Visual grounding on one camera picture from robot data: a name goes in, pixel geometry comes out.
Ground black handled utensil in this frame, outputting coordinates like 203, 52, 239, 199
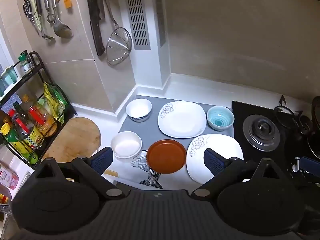
34, 0, 56, 41

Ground black pot support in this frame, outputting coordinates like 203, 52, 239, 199
273, 95, 313, 137

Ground black metal condiment rack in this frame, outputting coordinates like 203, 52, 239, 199
0, 51, 75, 166

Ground narrow grey vent grille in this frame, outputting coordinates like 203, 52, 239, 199
153, 0, 167, 48

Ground black scissors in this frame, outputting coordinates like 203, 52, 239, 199
22, 0, 35, 23

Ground brown round plate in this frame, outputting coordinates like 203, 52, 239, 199
147, 139, 187, 174

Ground green capped spice jar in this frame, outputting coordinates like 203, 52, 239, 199
19, 51, 33, 74

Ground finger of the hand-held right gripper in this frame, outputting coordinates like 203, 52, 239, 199
301, 156, 320, 175

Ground pink package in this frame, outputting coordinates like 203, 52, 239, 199
0, 161, 20, 191

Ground grey drying mat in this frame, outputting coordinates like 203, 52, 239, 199
117, 95, 235, 157

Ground white bowl with blue pattern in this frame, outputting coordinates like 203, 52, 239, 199
125, 99, 152, 122

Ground green bottle with yellow cap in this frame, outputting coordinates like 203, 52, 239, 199
0, 122, 33, 158

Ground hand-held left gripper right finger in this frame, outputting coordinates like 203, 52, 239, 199
190, 149, 283, 200

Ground black and white patterned cloth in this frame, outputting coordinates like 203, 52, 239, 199
130, 151, 164, 190

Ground silver stove burner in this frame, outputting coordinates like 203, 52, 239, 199
242, 114, 281, 152

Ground steel mesh strainer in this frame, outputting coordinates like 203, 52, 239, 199
102, 0, 133, 66

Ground dark bottle with red cap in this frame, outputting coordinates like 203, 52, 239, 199
9, 109, 32, 137

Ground teal container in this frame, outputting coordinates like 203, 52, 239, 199
1, 66, 18, 85

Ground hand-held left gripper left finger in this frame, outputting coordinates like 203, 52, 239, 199
35, 147, 127, 200

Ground steel ladle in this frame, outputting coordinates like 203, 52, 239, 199
49, 0, 74, 39

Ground white square floral plate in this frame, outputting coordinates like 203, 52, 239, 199
186, 134, 244, 184
157, 101, 207, 138

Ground yellow green snack bag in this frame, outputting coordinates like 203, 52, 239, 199
42, 82, 70, 125

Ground red label sauce bottle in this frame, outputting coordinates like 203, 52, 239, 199
27, 105, 58, 137

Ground green handled peeler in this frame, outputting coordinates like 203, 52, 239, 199
30, 0, 45, 34

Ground white straight-sided printed bowl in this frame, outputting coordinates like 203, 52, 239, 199
110, 131, 143, 163

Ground black cleaver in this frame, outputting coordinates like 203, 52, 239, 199
85, 0, 106, 57

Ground black glass gas stove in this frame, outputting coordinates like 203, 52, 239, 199
231, 101, 320, 188

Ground round wooden cutting board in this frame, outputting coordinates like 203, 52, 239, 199
41, 117, 102, 165

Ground teal spiral bowl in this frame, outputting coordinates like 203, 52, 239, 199
206, 106, 235, 132

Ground checkered label bottle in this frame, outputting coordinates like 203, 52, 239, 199
26, 127, 47, 150

